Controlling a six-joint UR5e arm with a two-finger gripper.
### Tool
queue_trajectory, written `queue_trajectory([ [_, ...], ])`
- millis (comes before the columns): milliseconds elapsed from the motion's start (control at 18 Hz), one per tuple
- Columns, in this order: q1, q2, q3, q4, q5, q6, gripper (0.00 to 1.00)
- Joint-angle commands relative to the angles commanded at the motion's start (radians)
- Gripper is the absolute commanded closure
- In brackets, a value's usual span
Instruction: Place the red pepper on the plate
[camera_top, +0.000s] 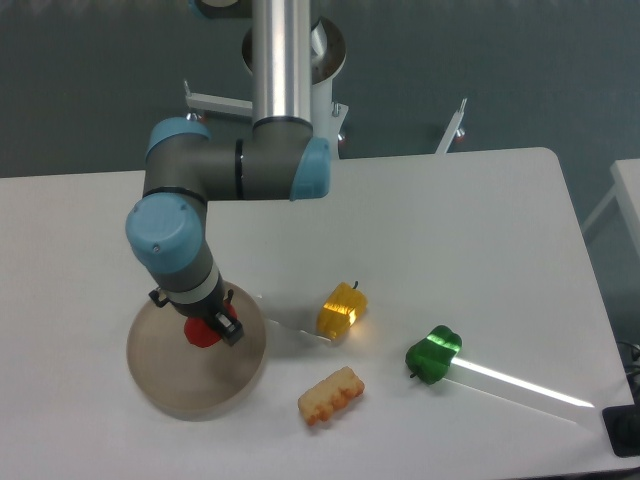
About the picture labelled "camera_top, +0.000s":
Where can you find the black box at table edge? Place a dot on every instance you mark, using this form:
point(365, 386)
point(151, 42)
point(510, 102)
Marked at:
point(622, 426)

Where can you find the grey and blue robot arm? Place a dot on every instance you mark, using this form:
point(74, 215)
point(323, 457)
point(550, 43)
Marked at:
point(186, 169)

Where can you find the orange toy corn piece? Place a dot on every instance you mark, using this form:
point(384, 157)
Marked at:
point(334, 393)

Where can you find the yellow toy pepper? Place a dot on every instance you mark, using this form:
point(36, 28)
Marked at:
point(341, 310)

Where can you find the beige round plate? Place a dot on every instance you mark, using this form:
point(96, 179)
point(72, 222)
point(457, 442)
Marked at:
point(188, 382)

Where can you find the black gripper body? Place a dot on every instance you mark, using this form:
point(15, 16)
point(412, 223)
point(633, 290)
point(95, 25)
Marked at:
point(206, 301)

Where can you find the green toy pepper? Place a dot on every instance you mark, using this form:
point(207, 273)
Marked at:
point(430, 358)

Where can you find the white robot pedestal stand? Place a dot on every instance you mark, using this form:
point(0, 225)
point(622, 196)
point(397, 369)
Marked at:
point(328, 55)

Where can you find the red toy pepper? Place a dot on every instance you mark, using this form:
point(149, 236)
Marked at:
point(199, 334)

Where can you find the white side table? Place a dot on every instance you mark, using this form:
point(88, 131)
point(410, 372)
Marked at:
point(622, 197)

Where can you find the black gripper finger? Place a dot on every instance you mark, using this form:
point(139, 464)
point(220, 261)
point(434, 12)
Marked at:
point(228, 327)

